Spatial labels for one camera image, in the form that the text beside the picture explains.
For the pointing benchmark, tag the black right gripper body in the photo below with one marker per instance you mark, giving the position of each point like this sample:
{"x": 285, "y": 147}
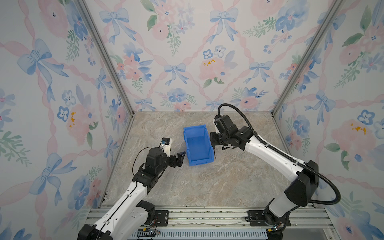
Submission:
{"x": 220, "y": 140}

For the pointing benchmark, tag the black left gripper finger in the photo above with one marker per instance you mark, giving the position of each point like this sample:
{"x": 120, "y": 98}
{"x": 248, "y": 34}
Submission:
{"x": 179, "y": 163}
{"x": 181, "y": 155}

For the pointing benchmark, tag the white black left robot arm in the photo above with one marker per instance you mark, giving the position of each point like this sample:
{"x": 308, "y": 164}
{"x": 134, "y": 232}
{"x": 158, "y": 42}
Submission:
{"x": 131, "y": 211}

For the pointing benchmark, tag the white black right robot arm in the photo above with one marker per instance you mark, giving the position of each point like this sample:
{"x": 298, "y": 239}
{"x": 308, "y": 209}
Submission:
{"x": 236, "y": 178}

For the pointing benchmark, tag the aluminium corner post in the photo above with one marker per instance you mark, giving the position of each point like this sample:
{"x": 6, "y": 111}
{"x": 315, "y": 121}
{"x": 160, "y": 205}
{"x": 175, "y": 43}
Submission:
{"x": 94, "y": 32}
{"x": 310, "y": 51}

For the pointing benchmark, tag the blue plastic bin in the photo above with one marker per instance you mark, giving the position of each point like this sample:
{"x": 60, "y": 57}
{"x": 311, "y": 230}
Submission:
{"x": 199, "y": 148}

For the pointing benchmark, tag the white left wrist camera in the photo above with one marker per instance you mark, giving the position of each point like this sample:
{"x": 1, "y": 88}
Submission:
{"x": 166, "y": 146}

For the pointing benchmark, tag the aluminium corner post right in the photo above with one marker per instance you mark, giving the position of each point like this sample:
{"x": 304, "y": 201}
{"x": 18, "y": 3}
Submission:
{"x": 310, "y": 51}

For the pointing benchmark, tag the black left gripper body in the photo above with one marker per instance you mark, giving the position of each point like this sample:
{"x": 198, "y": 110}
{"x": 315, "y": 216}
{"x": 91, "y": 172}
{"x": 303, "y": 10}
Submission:
{"x": 170, "y": 161}

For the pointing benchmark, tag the aluminium corner post left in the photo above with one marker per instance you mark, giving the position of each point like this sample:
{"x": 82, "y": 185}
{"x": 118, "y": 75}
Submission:
{"x": 94, "y": 32}

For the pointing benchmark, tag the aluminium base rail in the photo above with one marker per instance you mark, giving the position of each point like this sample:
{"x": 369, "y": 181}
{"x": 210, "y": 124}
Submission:
{"x": 219, "y": 223}

